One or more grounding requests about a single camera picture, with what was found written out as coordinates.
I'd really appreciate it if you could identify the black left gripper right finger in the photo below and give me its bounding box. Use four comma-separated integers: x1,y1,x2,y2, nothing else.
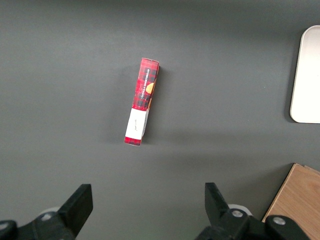
194,182,311,240

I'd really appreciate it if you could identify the red plaid shortbread box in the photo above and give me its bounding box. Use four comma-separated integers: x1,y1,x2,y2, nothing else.
123,57,160,146

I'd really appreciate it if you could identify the wooden drawer cabinet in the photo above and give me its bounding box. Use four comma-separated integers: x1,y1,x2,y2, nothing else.
261,162,320,240

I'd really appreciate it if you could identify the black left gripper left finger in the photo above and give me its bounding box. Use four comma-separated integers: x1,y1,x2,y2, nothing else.
0,183,94,240

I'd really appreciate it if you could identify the beige plastic tray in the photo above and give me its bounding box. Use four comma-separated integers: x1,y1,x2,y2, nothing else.
289,24,320,124

